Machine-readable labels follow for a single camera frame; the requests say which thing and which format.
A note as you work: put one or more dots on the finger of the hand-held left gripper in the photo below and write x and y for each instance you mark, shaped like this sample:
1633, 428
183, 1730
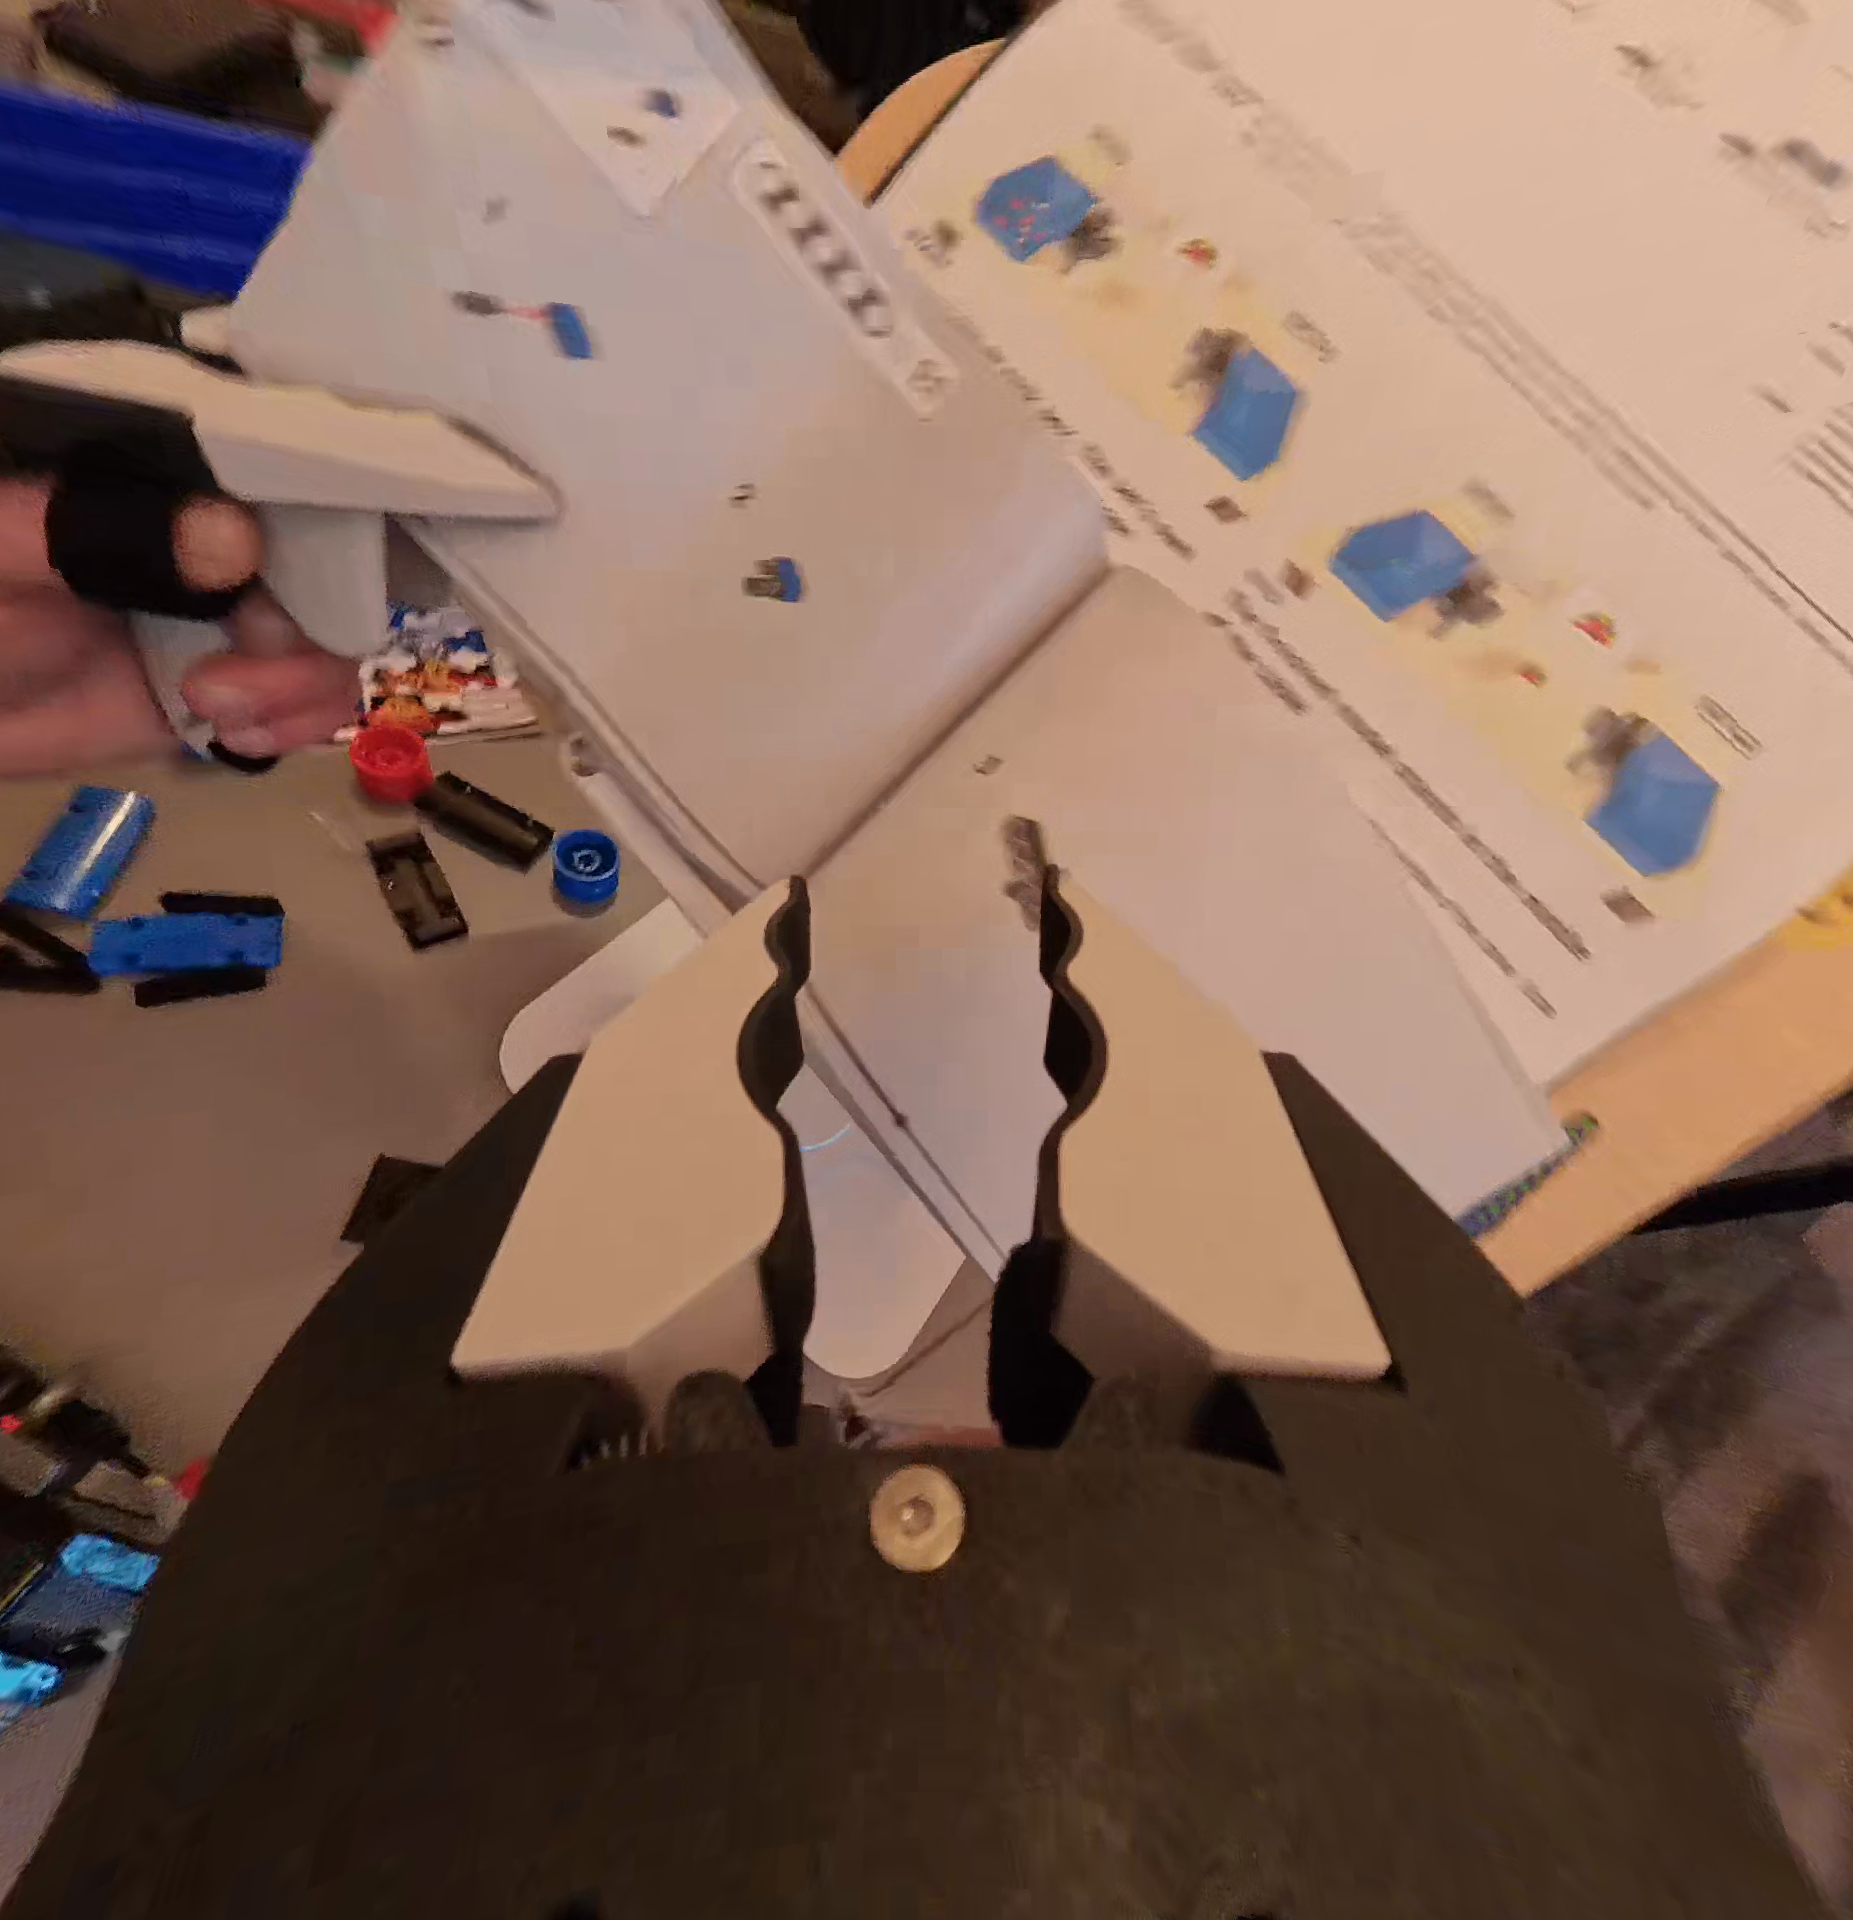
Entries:
341, 449

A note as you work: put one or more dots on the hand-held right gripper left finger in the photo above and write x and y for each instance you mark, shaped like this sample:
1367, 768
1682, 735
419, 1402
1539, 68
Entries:
626, 1202

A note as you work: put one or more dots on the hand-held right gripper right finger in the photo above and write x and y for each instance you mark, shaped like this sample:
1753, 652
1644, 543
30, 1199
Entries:
1226, 1202

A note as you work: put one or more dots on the black blue toy car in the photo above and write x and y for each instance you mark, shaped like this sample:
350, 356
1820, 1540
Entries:
58, 1502

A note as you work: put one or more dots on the instruction book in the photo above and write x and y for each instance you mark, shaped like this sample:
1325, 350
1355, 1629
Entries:
1315, 449

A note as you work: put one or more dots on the light grey desk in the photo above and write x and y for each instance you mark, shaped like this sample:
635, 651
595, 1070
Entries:
190, 1169

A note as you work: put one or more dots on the person's left hand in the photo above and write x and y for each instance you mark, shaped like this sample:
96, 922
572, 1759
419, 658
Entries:
41, 658

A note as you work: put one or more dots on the white book stand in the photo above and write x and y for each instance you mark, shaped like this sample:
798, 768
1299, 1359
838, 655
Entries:
595, 1005

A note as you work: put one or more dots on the blue storage bin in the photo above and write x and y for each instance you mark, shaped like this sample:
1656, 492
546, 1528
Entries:
115, 178

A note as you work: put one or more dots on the black square tile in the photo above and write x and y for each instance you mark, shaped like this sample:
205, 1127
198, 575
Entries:
386, 1199

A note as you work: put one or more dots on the small red wheel hub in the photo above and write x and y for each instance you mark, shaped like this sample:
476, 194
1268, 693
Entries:
389, 761

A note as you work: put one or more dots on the blue wheel hub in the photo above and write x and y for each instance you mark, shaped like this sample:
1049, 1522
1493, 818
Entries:
587, 868

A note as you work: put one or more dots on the black curved panel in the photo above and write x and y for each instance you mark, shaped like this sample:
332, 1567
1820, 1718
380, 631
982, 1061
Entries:
485, 818
415, 891

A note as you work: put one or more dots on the blue curved panel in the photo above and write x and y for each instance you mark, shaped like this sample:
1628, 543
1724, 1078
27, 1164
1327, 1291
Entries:
190, 947
79, 852

